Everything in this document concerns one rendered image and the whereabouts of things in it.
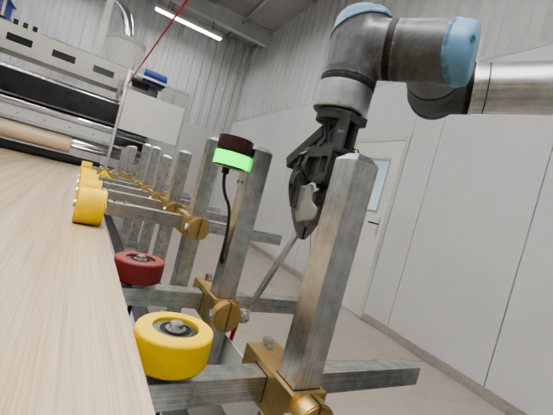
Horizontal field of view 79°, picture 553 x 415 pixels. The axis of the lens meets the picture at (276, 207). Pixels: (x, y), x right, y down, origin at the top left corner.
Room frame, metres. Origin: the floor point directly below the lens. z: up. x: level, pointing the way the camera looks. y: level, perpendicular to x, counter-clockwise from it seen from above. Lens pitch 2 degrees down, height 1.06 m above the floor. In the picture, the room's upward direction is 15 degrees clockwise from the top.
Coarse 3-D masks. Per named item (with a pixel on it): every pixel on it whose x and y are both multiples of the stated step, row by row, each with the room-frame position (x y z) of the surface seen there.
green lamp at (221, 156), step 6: (216, 150) 0.56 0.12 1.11; (222, 150) 0.55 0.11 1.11; (216, 156) 0.55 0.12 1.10; (222, 156) 0.54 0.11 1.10; (228, 156) 0.54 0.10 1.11; (234, 156) 0.54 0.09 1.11; (240, 156) 0.55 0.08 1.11; (246, 156) 0.56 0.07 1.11; (222, 162) 0.54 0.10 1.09; (228, 162) 0.54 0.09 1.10; (234, 162) 0.54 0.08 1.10; (240, 162) 0.55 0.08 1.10; (246, 162) 0.56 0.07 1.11; (240, 168) 0.55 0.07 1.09; (246, 168) 0.56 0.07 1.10
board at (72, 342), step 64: (0, 192) 0.82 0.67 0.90; (64, 192) 1.10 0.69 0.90; (0, 256) 0.42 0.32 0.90; (64, 256) 0.49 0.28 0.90; (0, 320) 0.28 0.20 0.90; (64, 320) 0.31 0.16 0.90; (128, 320) 0.34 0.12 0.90; (0, 384) 0.21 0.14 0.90; (64, 384) 0.23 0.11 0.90; (128, 384) 0.25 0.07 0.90
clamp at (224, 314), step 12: (204, 288) 0.61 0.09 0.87; (204, 300) 0.60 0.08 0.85; (216, 300) 0.57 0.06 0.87; (228, 300) 0.58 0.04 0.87; (204, 312) 0.58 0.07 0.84; (216, 312) 0.55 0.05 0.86; (228, 312) 0.56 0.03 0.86; (240, 312) 0.57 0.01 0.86; (216, 324) 0.55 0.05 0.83; (228, 324) 0.56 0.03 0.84
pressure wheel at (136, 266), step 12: (120, 252) 0.56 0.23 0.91; (132, 252) 0.58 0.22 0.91; (120, 264) 0.52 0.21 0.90; (132, 264) 0.52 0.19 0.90; (144, 264) 0.53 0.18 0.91; (156, 264) 0.54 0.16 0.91; (120, 276) 0.52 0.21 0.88; (132, 276) 0.52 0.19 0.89; (144, 276) 0.53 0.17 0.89; (156, 276) 0.54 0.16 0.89
